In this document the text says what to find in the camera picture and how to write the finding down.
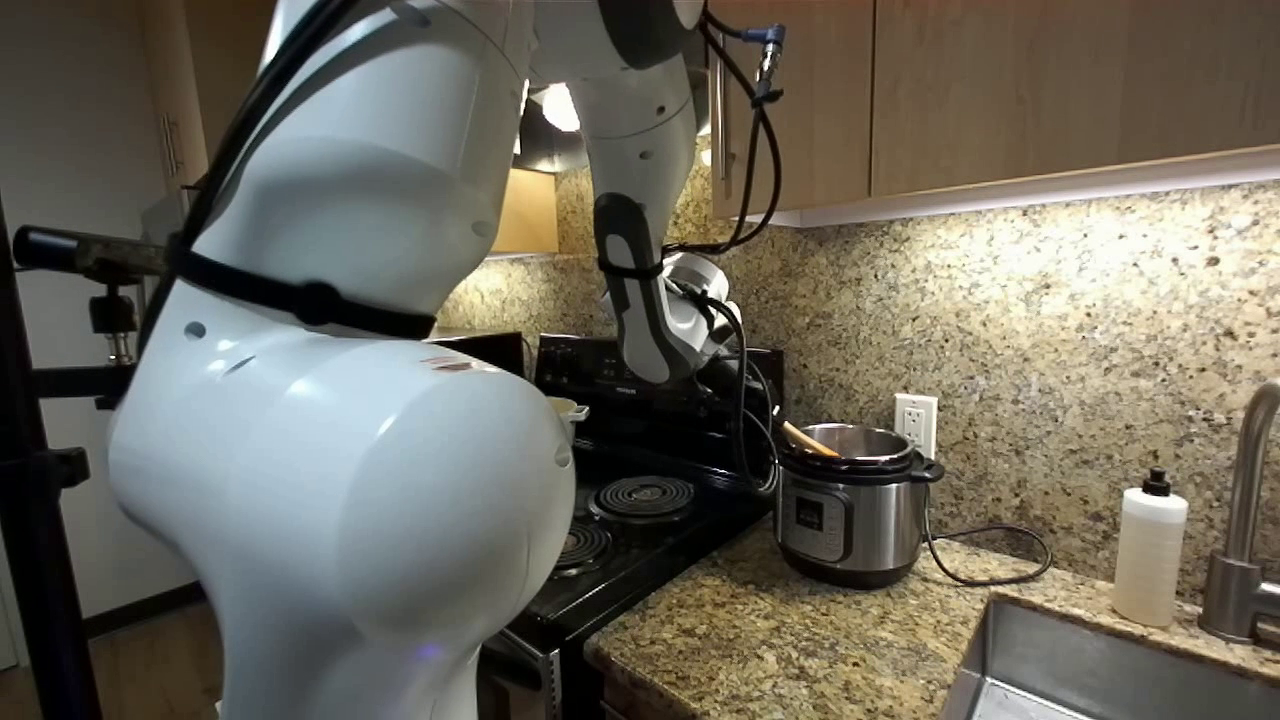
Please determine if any wooden spoon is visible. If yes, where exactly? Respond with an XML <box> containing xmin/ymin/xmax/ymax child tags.
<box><xmin>779</xmin><ymin>419</ymin><xmax>843</xmax><ymax>460</ymax></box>

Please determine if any stainless steel pressure cooker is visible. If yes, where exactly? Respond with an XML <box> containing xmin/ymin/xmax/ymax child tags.
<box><xmin>772</xmin><ymin>422</ymin><xmax>946</xmax><ymax>590</ymax></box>

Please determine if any large coil stove burner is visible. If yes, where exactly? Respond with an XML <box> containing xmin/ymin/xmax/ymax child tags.
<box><xmin>588</xmin><ymin>474</ymin><xmax>698</xmax><ymax>528</ymax></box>

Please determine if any white pot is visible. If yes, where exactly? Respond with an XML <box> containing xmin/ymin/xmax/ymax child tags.
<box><xmin>545</xmin><ymin>396</ymin><xmax>591</xmax><ymax>447</ymax></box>

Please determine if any black electric stove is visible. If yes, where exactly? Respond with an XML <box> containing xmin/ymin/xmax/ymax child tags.
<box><xmin>428</xmin><ymin>330</ymin><xmax>787</xmax><ymax>720</ymax></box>

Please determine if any small coil stove burner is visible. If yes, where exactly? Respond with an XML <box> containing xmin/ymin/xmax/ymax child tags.
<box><xmin>553</xmin><ymin>519</ymin><xmax>615</xmax><ymax>580</ymax></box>

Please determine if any narrow wooden cabinet door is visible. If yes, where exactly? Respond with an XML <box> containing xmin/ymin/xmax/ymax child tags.
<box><xmin>718</xmin><ymin>0</ymin><xmax>877</xmax><ymax>217</ymax></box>

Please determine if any range hood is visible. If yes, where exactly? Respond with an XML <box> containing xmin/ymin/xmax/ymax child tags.
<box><xmin>512</xmin><ymin>82</ymin><xmax>593</xmax><ymax>176</ymax></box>

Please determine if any white bottle with black cap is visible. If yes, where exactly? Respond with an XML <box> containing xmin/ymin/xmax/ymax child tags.
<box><xmin>1112</xmin><ymin>467</ymin><xmax>1190</xmax><ymax>629</ymax></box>

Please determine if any steel sink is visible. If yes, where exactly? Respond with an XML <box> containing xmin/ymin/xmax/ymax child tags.
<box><xmin>938</xmin><ymin>596</ymin><xmax>1280</xmax><ymax>720</ymax></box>

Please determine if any wide wooden cabinet door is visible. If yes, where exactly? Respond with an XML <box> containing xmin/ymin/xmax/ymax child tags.
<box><xmin>871</xmin><ymin>0</ymin><xmax>1280</xmax><ymax>198</ymax></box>

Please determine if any silver tap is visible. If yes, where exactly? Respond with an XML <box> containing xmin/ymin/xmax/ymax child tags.
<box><xmin>1197</xmin><ymin>380</ymin><xmax>1280</xmax><ymax>646</ymax></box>

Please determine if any stand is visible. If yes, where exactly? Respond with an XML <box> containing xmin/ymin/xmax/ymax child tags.
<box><xmin>0</xmin><ymin>195</ymin><xmax>173</xmax><ymax>720</ymax></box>

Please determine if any white wall socket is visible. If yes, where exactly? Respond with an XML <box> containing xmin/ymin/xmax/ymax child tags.
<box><xmin>893</xmin><ymin>393</ymin><xmax>940</xmax><ymax>460</ymax></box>

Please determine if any silver cabinet door handle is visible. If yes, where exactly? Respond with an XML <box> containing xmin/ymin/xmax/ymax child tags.
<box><xmin>710</xmin><ymin>55</ymin><xmax>733</xmax><ymax>183</ymax></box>

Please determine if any black cable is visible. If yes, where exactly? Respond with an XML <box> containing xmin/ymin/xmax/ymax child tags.
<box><xmin>920</xmin><ymin>482</ymin><xmax>1054</xmax><ymax>588</ymax></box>

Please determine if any wooden wall cabinet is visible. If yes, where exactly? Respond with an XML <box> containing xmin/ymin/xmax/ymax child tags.
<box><xmin>704</xmin><ymin>0</ymin><xmax>1280</xmax><ymax>230</ymax></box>

